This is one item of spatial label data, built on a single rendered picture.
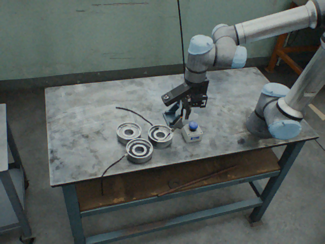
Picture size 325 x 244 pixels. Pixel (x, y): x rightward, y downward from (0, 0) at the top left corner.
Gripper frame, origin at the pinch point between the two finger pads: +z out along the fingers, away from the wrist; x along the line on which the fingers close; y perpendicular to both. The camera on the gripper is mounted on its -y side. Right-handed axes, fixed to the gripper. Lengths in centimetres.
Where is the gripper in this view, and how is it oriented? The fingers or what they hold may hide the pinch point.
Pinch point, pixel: (182, 120)
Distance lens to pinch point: 124.2
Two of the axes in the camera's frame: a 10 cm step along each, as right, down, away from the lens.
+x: -2.5, -6.7, 7.0
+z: -0.9, 7.3, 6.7
